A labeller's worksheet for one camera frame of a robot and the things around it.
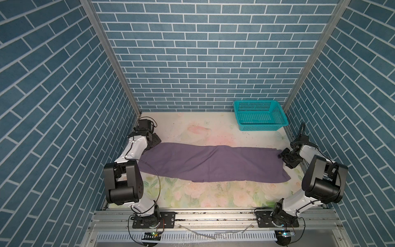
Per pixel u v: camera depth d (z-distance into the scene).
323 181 0.49
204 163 0.91
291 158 0.79
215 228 0.73
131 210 0.47
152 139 0.69
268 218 0.74
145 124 0.73
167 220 0.74
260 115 1.20
